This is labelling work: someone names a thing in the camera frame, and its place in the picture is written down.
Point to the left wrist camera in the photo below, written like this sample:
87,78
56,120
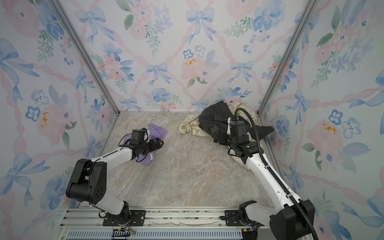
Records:
139,137

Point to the right aluminium frame post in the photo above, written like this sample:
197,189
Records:
291,47

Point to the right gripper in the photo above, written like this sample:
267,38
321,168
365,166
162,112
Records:
217,136

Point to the aluminium frame post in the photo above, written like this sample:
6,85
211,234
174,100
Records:
291,47
80,47

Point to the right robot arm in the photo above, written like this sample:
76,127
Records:
290,217

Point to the cream green printed cloth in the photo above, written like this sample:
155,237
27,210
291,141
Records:
191,123

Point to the left aluminium frame post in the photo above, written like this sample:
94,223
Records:
80,47

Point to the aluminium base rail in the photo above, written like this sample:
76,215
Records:
158,223

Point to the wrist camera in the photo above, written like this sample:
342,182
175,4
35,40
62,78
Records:
236,128
139,137

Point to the purple printed t-shirt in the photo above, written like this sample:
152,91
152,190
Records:
154,132

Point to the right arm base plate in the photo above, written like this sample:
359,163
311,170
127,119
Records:
234,218

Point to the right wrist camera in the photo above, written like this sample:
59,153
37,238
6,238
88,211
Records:
236,128

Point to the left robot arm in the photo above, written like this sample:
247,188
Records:
88,182

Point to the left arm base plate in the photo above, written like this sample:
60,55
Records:
131,218

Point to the dark grey garment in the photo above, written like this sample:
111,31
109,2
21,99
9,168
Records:
215,117

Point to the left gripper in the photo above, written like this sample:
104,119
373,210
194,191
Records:
154,147

